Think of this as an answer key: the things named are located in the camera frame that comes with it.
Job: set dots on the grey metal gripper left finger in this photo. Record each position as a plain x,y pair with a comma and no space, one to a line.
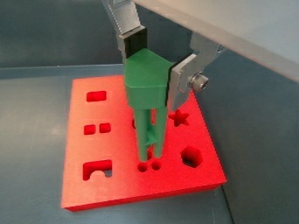
131,33

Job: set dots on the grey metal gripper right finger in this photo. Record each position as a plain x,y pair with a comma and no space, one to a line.
185,72

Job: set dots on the red shape sorting board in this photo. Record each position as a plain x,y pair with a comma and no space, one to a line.
103,174

